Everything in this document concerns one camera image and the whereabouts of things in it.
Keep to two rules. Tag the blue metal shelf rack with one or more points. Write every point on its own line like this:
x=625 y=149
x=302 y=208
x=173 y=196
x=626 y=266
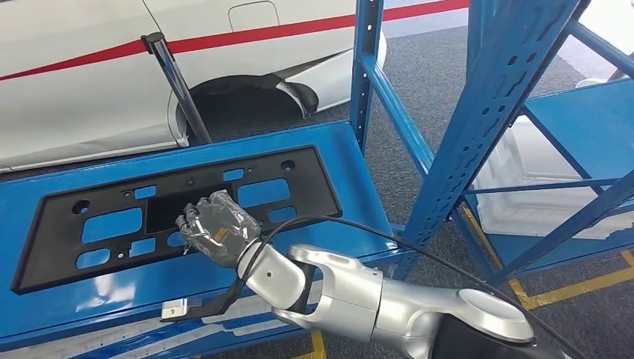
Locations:
x=584 y=129
x=361 y=223

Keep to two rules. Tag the red barrier belt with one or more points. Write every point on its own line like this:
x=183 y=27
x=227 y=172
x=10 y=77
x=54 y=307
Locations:
x=247 y=34

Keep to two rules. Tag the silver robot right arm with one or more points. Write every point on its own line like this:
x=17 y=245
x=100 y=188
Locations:
x=346 y=297

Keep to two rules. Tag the white car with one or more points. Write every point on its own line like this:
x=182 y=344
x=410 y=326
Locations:
x=74 y=114

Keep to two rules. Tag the black car wheel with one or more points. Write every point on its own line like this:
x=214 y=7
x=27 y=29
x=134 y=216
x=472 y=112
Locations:
x=237 y=106

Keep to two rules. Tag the black camera bracket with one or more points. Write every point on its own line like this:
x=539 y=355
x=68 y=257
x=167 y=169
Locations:
x=213 y=309

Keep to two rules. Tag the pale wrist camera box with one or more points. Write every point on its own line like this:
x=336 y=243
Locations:
x=174 y=309

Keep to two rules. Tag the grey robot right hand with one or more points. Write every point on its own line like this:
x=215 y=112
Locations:
x=223 y=228

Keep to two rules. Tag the chrome stanchion post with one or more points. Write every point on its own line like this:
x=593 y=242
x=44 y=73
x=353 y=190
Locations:
x=178 y=89

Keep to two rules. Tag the yellow floor tape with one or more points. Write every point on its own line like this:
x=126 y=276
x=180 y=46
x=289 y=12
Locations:
x=569 y=290
x=317 y=344

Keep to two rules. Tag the black plastic panel part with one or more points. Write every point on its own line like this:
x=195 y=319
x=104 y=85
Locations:
x=59 y=238

